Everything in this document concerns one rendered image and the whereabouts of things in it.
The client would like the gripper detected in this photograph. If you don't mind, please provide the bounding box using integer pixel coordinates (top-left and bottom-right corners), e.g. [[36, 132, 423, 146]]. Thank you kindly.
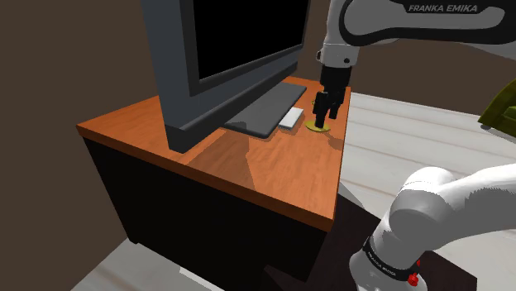
[[313, 64, 352, 130]]

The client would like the yellow flat disc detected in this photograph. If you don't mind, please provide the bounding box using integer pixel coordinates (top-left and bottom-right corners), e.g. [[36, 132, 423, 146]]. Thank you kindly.
[[304, 120, 332, 134]]

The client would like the white flat remote control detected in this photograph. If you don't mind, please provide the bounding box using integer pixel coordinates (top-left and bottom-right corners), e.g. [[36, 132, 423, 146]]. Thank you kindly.
[[277, 106, 305, 131]]

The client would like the wooden top dark cabinet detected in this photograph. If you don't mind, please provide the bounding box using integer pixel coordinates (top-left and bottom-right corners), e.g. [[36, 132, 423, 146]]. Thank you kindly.
[[75, 75, 353, 284]]

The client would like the dark grey television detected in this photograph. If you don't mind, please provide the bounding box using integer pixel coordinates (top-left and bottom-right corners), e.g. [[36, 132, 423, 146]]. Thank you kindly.
[[140, 0, 312, 155]]

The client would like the olive green armchair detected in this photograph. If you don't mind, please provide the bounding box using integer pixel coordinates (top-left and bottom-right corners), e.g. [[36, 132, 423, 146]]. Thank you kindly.
[[476, 78, 516, 141]]

